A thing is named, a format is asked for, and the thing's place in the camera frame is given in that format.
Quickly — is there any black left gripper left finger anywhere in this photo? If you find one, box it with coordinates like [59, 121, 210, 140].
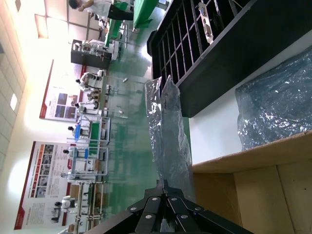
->
[82, 179, 167, 234]

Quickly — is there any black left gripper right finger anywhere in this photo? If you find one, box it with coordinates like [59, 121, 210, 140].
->
[163, 179, 255, 234]

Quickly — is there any crinkled grey antistatic bag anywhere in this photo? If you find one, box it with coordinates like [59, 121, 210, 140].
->
[143, 75, 196, 203]

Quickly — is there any graphics card with silver bracket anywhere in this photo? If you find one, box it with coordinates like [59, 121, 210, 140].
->
[195, 1, 208, 16]
[202, 19, 215, 45]

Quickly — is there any brown cardboard box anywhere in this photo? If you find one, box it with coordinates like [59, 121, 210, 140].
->
[192, 130, 312, 234]

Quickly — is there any black slotted plastic container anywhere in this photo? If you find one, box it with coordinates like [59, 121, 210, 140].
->
[145, 0, 312, 118]

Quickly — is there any white humanoid robot black head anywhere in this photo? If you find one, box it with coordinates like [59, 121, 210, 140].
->
[74, 101, 100, 116]
[54, 195, 78, 215]
[67, 123, 92, 143]
[75, 70, 108, 95]

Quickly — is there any flat grey antistatic bag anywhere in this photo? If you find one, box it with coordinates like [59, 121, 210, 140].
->
[234, 47, 312, 151]

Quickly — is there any black cabinet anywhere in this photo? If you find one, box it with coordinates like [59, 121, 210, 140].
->
[70, 39, 112, 69]

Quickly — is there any square ceiling light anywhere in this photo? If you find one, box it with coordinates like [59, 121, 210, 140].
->
[9, 94, 20, 110]

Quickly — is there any green cloth covered table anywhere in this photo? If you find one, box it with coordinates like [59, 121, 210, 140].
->
[133, 0, 159, 27]
[104, 19, 122, 48]

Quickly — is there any person in white shirt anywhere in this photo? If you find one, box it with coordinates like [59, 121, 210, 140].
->
[68, 0, 135, 21]

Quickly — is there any red framed wall poster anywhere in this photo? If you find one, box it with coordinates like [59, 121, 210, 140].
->
[39, 59, 82, 120]
[13, 140, 73, 230]

